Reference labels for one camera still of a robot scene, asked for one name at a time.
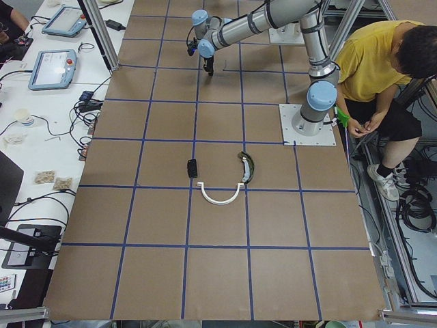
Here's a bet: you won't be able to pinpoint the person in yellow shirt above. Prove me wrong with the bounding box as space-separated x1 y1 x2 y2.
337 20 436 202

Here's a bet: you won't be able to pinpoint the black rectangular plastic part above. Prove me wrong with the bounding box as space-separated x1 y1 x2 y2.
187 159 198 178

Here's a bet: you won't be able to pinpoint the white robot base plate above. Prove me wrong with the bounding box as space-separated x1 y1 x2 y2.
279 104 337 146

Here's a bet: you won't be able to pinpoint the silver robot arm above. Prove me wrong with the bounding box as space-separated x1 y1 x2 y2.
186 1 339 136

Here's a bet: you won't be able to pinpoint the blue teach pendant near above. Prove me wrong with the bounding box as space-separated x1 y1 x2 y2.
28 49 77 91

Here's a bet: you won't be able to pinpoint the green plastic clip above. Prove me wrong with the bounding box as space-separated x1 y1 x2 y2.
335 106 350 128

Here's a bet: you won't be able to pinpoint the aluminium frame post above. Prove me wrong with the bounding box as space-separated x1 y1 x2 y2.
78 0 119 72

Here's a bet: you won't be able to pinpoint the coiled black cables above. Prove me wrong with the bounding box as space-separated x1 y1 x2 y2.
397 186 437 235

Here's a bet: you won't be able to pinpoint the green curved brake shoe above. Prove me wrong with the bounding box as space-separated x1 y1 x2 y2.
238 151 255 185

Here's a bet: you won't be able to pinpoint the black power adapter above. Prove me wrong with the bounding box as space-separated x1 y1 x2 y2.
105 19 126 31

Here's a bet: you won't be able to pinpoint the white curved plastic arc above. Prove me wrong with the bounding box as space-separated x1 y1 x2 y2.
197 181 244 206

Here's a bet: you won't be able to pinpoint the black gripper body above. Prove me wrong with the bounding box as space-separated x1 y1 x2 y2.
186 38 205 58

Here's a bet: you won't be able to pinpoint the blue teach pendant far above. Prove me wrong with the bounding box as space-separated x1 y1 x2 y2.
42 5 87 38

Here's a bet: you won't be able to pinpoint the bag of small parts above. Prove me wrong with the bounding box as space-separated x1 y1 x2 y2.
33 170 56 185

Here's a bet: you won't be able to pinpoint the blue teach pendant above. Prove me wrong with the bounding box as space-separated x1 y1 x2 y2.
42 5 87 38
28 49 77 91

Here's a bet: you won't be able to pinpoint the white paper cup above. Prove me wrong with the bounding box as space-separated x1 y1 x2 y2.
14 108 35 127

